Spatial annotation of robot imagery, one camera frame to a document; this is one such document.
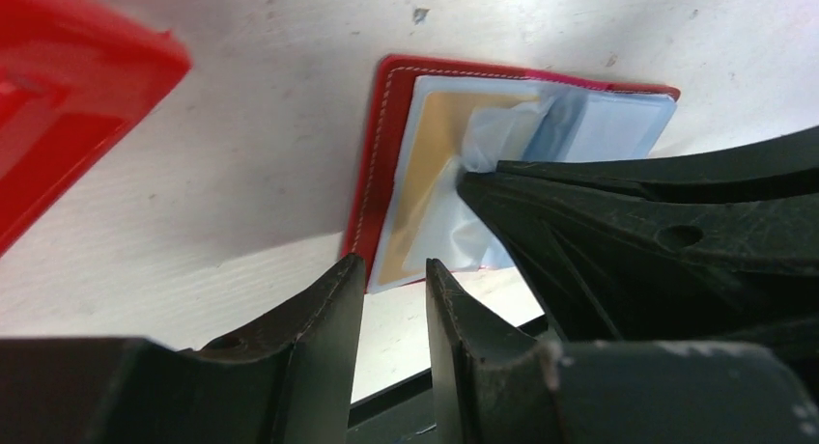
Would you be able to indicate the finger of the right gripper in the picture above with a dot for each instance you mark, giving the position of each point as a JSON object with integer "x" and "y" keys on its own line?
{"x": 782, "y": 167}
{"x": 610, "y": 266}

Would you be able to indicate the red plastic tray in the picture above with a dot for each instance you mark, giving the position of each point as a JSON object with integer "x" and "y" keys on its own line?
{"x": 76, "y": 77}

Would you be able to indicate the red leather card holder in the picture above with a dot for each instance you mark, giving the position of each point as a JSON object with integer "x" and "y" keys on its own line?
{"x": 590, "y": 120}

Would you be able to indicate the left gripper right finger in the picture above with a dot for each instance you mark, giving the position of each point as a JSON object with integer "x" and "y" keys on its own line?
{"x": 492, "y": 383}

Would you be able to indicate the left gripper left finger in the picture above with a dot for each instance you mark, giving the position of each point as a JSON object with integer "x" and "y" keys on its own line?
{"x": 284, "y": 377}

